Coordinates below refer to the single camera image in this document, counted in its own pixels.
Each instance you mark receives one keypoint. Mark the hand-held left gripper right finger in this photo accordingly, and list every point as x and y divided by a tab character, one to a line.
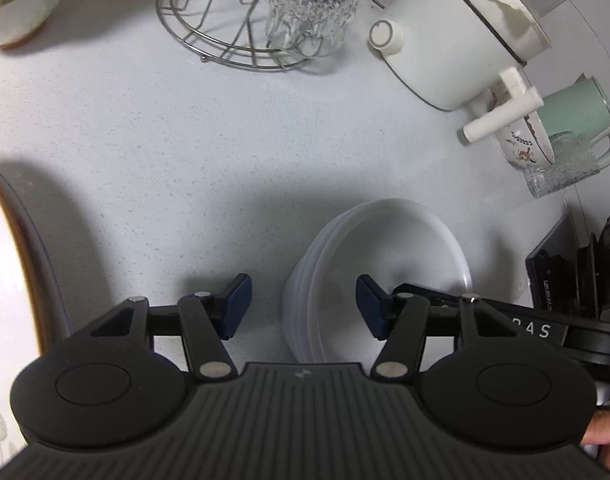
372	307

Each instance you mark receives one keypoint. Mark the black flat appliance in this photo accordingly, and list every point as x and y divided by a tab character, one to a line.
555	270

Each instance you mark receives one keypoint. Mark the white electric pot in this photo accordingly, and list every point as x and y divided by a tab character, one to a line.
445	45

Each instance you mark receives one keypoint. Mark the floral ceramic cup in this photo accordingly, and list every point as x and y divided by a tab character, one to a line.
520	145

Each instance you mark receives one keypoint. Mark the crystal glass cup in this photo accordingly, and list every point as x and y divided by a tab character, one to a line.
310	7

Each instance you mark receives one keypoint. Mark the pale green mug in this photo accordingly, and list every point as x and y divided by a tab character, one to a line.
580	110

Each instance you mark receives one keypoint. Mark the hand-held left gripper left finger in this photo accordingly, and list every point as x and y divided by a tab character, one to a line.
236	305

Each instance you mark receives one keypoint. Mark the plate with gold rim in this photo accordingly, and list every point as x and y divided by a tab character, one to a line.
5	310

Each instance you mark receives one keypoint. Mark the white pot lid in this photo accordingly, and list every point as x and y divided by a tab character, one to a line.
510	27

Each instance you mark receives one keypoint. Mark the person's right hand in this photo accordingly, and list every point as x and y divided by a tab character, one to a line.
607	432

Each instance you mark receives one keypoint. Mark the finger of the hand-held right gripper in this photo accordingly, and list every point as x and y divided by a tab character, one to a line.
442	298

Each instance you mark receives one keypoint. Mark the white plastic bowl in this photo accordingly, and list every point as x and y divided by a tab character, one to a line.
289	305
410	240
303	305

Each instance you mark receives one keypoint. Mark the ribbed glass cup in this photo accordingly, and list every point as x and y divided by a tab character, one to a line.
560	176

